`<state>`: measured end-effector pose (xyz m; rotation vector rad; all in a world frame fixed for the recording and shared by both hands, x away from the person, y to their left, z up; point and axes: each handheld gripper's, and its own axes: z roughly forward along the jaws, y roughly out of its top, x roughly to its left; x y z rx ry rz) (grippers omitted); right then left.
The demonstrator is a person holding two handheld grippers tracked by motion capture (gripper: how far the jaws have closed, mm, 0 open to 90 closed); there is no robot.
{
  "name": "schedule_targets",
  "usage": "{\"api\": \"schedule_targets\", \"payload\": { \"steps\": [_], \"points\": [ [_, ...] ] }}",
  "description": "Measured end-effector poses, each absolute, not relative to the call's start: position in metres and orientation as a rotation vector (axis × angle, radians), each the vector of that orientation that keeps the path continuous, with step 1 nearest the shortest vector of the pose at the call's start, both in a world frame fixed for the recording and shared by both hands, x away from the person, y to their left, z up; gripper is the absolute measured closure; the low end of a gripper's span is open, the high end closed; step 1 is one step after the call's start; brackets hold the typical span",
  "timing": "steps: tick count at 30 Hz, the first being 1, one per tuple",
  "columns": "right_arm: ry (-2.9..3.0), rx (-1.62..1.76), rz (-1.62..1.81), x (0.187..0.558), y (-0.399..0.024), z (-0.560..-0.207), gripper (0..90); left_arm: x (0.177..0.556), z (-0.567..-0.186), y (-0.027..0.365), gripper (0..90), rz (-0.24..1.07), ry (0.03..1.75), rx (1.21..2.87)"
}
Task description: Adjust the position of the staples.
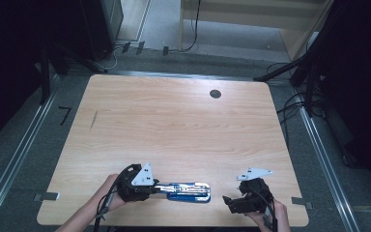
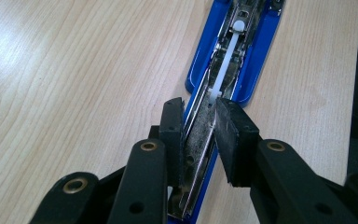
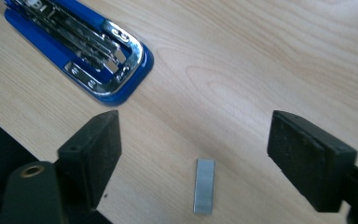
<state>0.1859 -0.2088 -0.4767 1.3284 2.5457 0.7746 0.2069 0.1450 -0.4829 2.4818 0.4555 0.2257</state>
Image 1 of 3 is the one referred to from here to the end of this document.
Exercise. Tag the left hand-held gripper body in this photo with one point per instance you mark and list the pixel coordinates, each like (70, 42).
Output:
(136, 188)

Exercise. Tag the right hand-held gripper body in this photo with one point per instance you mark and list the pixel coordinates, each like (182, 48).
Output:
(254, 196)

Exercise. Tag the blue stapler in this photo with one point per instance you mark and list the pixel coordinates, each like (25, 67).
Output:
(190, 197)

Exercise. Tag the person's left hand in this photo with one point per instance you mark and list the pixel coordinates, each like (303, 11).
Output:
(108, 193)

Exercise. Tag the person's right hand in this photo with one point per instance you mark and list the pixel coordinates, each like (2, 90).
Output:
(280, 219)

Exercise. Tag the grey tape strip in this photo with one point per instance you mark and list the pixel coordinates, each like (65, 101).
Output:
(301, 201)
(50, 196)

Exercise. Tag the black tape floor mark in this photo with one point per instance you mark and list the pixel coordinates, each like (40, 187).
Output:
(67, 115)

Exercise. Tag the black table grommet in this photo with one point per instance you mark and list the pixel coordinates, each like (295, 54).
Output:
(215, 93)

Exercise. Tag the black metal stand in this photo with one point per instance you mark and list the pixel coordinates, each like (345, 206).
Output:
(45, 80)
(309, 90)

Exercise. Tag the black plug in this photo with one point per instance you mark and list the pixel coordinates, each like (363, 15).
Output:
(126, 47)
(165, 51)
(140, 47)

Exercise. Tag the black cabinet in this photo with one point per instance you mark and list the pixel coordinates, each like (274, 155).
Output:
(106, 25)

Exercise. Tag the light wooden shelf unit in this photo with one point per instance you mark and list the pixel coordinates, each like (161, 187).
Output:
(238, 16)

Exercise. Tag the metal floor rail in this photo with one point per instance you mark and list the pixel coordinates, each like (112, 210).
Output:
(325, 164)
(28, 135)

